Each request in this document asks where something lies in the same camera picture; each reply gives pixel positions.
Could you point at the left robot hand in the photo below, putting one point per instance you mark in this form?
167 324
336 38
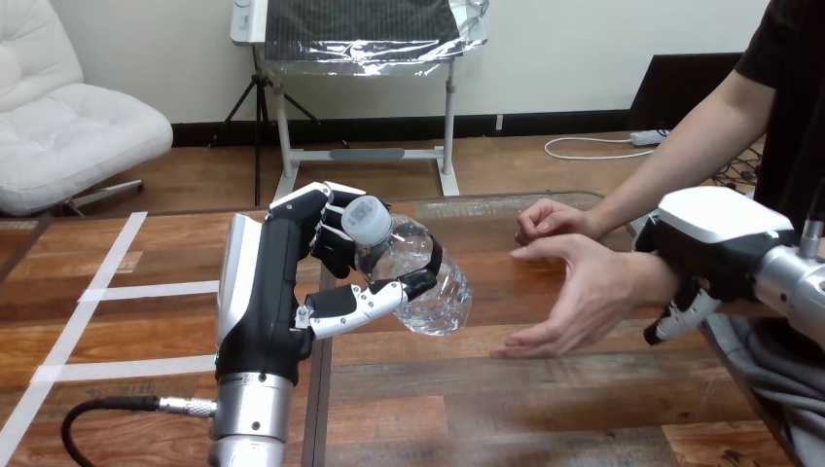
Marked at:
258 303

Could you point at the dark screen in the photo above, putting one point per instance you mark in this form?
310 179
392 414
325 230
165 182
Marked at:
683 90

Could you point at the clear water bottle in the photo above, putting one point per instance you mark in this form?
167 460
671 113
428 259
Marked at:
425 303

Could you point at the white cushioned chair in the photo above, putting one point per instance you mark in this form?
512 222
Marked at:
71 129

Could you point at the white power strip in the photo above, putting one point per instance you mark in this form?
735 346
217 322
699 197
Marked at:
648 136

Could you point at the person's hand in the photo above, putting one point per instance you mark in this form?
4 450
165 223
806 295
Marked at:
557 218
596 290

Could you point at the foil sheet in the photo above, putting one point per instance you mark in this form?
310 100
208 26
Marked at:
387 61

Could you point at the black tripod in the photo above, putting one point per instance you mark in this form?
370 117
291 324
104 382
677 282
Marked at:
259 129

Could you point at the white desk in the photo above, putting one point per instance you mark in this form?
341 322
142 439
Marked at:
448 129

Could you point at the person's body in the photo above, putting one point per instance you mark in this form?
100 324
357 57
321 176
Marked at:
796 45

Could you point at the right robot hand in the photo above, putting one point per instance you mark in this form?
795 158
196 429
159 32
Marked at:
715 258

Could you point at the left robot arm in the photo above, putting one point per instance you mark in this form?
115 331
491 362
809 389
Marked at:
252 419

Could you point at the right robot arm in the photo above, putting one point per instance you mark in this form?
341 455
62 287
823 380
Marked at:
796 283

